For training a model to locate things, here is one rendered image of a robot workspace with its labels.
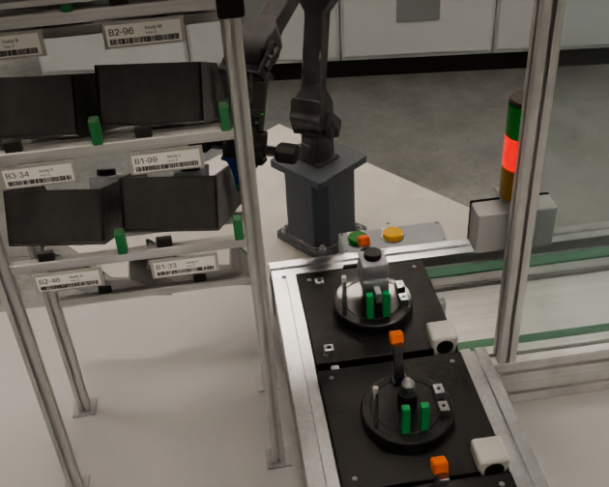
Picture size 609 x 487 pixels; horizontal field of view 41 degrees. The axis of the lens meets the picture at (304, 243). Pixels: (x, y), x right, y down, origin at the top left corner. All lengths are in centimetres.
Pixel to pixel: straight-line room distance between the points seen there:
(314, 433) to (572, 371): 46
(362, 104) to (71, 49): 156
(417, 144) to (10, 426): 273
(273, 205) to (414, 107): 235
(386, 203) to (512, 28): 270
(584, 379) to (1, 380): 104
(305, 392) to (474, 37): 335
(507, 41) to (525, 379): 326
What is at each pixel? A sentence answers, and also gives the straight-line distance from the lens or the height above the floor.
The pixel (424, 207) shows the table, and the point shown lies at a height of 86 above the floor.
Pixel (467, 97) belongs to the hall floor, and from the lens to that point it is 433.
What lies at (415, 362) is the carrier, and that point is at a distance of 137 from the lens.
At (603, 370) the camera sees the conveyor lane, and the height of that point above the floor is 91.
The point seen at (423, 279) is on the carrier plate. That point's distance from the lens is 153.
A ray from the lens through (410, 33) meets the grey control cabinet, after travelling 444.
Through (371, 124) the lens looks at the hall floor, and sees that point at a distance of 406.
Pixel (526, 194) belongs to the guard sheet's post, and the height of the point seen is 129.
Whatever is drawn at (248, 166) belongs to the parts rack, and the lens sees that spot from 101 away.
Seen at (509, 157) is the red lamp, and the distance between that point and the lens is 119.
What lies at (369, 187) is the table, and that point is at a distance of 199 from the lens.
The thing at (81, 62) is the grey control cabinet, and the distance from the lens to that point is 461.
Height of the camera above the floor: 194
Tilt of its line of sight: 37 degrees down
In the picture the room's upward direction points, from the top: 4 degrees counter-clockwise
